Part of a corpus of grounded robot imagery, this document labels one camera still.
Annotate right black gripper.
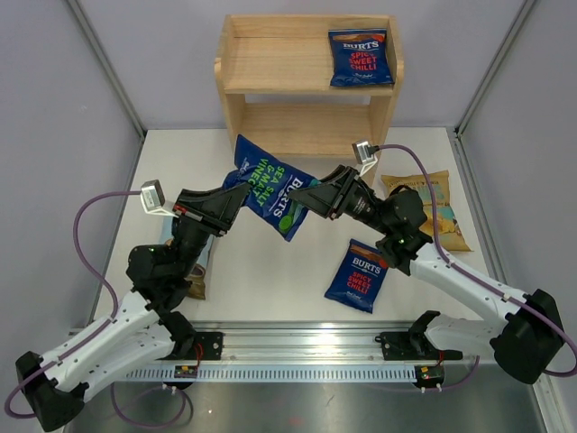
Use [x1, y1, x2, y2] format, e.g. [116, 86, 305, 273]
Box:
[288, 165, 395, 236]

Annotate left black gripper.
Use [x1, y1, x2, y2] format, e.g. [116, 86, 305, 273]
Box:
[170, 180, 251, 279]

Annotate blue Burts sea salt bag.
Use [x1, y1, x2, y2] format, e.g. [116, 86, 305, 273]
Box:
[223, 134, 318, 242]

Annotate blue Burts chilli bag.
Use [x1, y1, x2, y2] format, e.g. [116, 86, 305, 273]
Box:
[328, 28, 394, 88]
[325, 239, 389, 314]

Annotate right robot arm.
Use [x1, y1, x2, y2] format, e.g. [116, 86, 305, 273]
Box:
[288, 166, 565, 384]

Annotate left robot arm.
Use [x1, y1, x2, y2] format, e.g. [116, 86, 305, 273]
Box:
[15, 180, 251, 432]

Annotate light blue cassava chips bag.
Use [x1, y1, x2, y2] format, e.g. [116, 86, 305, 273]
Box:
[160, 216, 217, 301]

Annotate wooden two-tier shelf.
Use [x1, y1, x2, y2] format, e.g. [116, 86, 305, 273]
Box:
[214, 14, 404, 159]

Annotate yellow kettle chips bag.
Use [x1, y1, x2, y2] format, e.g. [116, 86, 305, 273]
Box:
[380, 170, 471, 252]

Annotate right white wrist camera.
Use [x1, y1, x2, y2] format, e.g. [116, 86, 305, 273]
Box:
[352, 140, 380, 176]

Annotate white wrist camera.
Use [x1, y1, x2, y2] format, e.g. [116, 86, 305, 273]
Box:
[352, 140, 380, 176]
[140, 180, 175, 217]

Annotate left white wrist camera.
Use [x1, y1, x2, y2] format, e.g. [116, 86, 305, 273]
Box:
[140, 180, 175, 217]

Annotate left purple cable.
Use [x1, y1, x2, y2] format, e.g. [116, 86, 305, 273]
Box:
[3, 189, 145, 419]

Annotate purple cable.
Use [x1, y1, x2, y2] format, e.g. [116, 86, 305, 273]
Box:
[371, 143, 577, 378]
[3, 189, 145, 419]

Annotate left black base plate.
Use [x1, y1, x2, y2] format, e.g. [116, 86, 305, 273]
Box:
[176, 331, 224, 362]

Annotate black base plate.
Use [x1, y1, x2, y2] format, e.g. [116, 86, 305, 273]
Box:
[374, 331, 438, 361]
[176, 331, 224, 362]

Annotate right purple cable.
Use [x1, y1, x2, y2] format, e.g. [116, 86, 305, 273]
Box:
[371, 143, 577, 378]

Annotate aluminium mounting rail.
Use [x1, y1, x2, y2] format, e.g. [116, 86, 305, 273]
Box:
[67, 320, 552, 384]

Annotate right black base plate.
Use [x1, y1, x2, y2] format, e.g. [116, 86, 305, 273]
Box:
[374, 331, 438, 361]

